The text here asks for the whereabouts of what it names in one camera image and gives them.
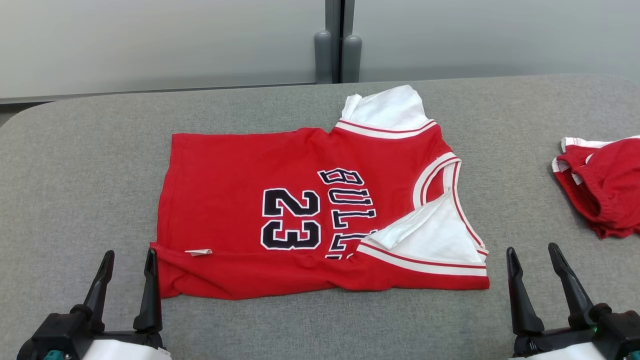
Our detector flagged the red shorts with white trim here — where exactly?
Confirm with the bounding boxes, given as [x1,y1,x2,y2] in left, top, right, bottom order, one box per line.
[551,135,640,240]

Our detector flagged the grey metal partition post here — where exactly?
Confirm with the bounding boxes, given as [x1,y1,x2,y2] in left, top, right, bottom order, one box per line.
[313,0,363,85]

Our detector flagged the red jersey with white sleeves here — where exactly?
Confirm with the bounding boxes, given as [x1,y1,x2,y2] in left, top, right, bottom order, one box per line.
[156,85,491,301]

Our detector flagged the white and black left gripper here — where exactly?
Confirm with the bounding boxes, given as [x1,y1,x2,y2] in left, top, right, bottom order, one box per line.
[82,248,172,360]

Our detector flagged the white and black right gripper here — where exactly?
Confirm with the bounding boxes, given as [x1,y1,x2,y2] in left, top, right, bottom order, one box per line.
[506,243,609,360]

